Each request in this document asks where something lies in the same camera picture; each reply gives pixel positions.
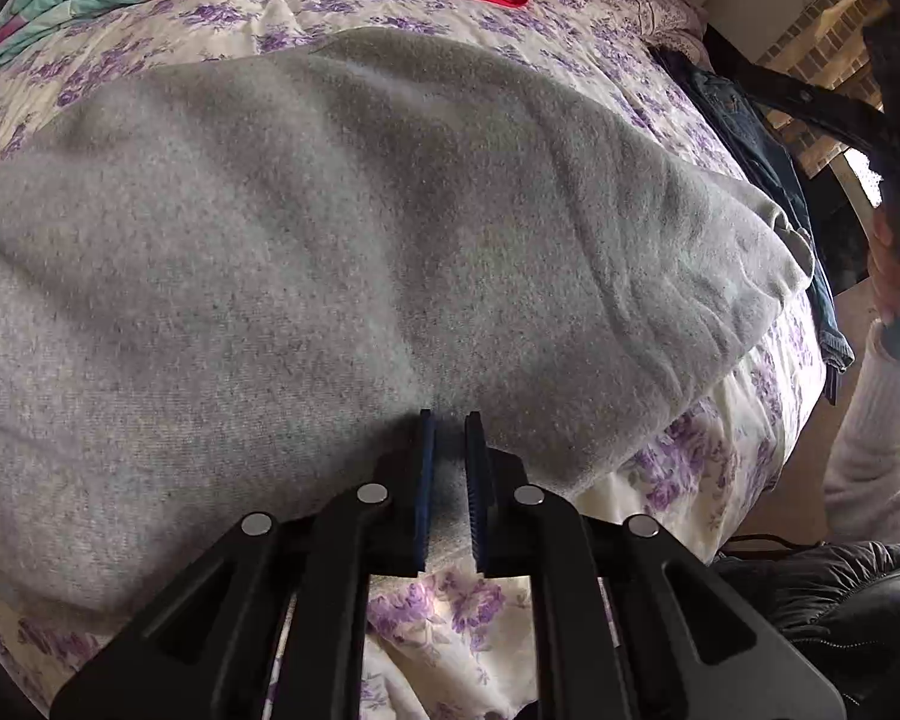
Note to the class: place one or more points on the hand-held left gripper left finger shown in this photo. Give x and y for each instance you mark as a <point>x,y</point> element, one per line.
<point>423,495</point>

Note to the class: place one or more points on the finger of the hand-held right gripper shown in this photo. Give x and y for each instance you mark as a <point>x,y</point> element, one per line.
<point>802,101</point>

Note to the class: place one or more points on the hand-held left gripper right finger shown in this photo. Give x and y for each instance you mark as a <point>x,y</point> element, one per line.
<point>477,495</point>

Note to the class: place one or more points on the grey pants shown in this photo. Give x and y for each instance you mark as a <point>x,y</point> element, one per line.
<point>330,255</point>

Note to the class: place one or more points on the person's right forearm white sleeve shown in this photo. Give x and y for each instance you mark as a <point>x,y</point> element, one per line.
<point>877,442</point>

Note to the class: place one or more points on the person's right hand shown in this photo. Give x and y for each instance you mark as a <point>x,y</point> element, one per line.
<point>889,270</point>

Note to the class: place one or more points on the dark blue jeans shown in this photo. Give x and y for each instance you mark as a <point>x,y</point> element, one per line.
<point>772,157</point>

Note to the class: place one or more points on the purple floral bed sheet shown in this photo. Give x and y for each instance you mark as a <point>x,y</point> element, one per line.
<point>570,37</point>

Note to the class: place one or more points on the person's black jacket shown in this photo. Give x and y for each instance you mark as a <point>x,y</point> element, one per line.
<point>840,615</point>

